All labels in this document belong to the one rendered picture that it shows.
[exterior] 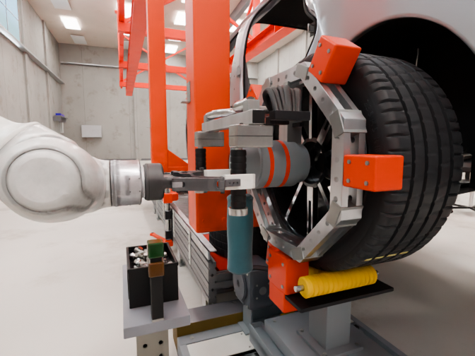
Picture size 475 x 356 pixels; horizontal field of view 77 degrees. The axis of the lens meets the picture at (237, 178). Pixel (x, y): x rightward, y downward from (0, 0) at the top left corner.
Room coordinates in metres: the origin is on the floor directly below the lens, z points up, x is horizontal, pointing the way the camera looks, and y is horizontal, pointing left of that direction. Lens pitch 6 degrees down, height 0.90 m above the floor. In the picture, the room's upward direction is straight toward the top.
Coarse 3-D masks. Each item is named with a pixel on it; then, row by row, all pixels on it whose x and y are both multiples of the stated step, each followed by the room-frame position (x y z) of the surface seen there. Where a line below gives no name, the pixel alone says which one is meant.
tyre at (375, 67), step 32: (384, 64) 0.76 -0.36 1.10; (352, 96) 0.74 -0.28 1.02; (384, 96) 0.66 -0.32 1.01; (416, 96) 0.70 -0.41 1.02; (384, 128) 0.65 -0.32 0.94; (416, 128) 0.66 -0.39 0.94; (448, 128) 0.70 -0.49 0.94; (416, 160) 0.64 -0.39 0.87; (448, 160) 0.68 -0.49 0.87; (384, 192) 0.64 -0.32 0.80; (416, 192) 0.65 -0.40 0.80; (448, 192) 0.69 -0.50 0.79; (384, 224) 0.65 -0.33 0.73; (416, 224) 0.68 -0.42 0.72; (352, 256) 0.72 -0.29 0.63; (384, 256) 0.75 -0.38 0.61
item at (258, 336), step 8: (288, 312) 1.22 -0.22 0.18; (256, 328) 1.16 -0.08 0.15; (256, 336) 1.10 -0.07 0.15; (264, 336) 1.11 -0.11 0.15; (256, 344) 1.10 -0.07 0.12; (264, 344) 1.03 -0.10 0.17; (272, 344) 1.06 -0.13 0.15; (264, 352) 1.03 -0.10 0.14; (272, 352) 1.01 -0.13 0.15; (280, 352) 1.01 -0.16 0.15
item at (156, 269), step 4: (148, 260) 0.74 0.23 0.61; (148, 264) 0.72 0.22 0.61; (152, 264) 0.72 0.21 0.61; (156, 264) 0.72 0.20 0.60; (160, 264) 0.72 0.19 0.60; (164, 264) 0.73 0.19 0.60; (148, 268) 0.72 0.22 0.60; (152, 268) 0.72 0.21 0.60; (156, 268) 0.72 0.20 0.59; (160, 268) 0.72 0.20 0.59; (164, 268) 0.73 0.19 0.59; (148, 272) 0.72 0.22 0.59; (152, 272) 0.72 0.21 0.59; (156, 272) 0.72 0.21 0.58; (160, 272) 0.72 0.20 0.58; (164, 272) 0.73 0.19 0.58; (148, 276) 0.72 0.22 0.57; (152, 276) 0.72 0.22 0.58; (156, 276) 0.72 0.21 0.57
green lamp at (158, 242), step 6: (150, 240) 0.74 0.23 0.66; (156, 240) 0.74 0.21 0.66; (162, 240) 0.75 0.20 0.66; (150, 246) 0.72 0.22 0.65; (156, 246) 0.72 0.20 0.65; (162, 246) 0.73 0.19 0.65; (150, 252) 0.72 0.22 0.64; (156, 252) 0.72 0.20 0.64; (162, 252) 0.73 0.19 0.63; (150, 258) 0.72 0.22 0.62
